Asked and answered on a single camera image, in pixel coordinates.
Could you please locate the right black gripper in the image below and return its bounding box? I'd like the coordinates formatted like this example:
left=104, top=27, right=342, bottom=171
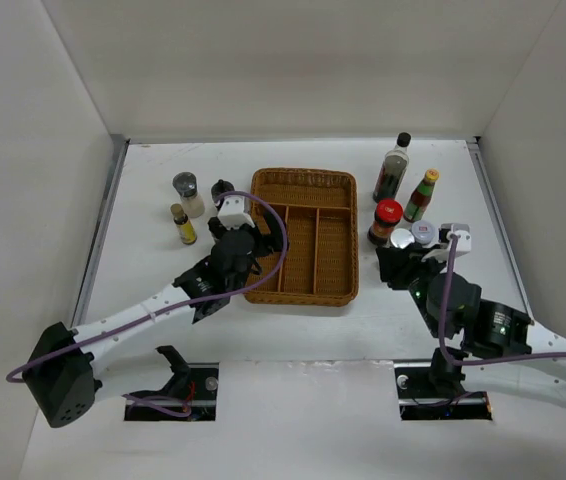
left=375, top=241, right=448, bottom=337

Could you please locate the silver lid white peppercorn jar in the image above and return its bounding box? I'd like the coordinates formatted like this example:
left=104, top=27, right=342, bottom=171
left=390, top=228, right=415, bottom=249

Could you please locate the white lid small sauce jar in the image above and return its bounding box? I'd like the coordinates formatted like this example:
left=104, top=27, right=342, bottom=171
left=410, top=220, right=437, bottom=246

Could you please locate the small yellow label bottle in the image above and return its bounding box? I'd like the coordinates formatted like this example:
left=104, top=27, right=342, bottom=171
left=170, top=203, right=197, bottom=245

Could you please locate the red lid chili sauce jar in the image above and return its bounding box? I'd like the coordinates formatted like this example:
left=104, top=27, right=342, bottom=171
left=367, top=199, right=403, bottom=247

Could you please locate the green label yellow cap bottle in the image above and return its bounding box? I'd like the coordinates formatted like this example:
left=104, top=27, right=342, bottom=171
left=403, top=169, right=440, bottom=223

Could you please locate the black lid white powder jar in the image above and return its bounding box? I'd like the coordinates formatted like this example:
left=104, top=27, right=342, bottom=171
left=211, top=179, right=234, bottom=208

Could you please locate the clear cap salt grinder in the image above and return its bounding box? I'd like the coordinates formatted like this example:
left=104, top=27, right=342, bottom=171
left=172, top=172, right=205, bottom=218

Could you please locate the tall dark soy sauce bottle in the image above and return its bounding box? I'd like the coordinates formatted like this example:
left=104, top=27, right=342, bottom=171
left=373, top=132, right=411, bottom=203

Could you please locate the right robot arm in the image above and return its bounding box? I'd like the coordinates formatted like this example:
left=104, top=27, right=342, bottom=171
left=376, top=234, right=566, bottom=419

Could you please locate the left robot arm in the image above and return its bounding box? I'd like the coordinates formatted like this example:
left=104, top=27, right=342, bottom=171
left=21, top=212, right=288, bottom=428

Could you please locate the brown wicker divided basket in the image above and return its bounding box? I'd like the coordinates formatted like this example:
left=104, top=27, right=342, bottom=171
left=245, top=168, right=358, bottom=307

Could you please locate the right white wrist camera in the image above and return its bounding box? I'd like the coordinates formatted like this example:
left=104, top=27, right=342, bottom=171
left=439, top=222, right=472, bottom=257

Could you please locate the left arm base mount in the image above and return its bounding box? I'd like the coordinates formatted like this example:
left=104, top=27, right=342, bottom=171
left=124, top=346, right=220, bottom=422

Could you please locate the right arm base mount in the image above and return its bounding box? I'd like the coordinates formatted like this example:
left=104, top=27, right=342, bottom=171
left=393, top=348, right=492, bottom=421

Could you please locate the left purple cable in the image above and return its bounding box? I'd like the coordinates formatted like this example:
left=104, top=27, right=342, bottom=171
left=5, top=191, right=289, bottom=384

